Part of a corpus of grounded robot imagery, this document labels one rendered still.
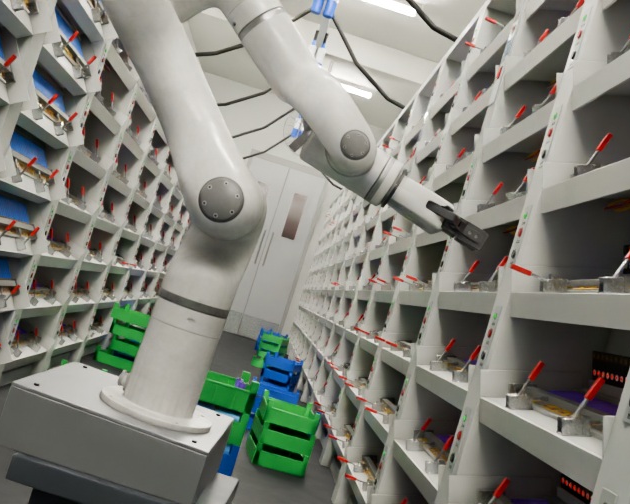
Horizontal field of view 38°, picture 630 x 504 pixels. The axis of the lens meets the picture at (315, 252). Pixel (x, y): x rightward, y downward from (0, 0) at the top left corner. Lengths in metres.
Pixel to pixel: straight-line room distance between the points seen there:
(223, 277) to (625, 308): 0.63
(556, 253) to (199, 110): 0.71
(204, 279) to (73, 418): 0.29
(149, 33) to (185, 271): 0.38
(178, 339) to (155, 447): 0.18
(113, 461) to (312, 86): 0.65
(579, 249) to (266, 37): 0.70
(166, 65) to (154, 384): 0.51
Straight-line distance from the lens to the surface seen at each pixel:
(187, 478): 1.40
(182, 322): 1.46
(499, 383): 1.70
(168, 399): 1.47
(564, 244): 1.74
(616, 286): 1.30
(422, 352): 2.38
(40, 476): 1.43
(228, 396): 2.22
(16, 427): 1.45
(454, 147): 3.15
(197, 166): 1.43
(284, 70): 1.49
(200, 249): 1.52
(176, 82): 1.50
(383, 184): 1.47
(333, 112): 1.40
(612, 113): 1.80
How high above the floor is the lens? 0.62
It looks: 3 degrees up
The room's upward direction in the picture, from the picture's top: 17 degrees clockwise
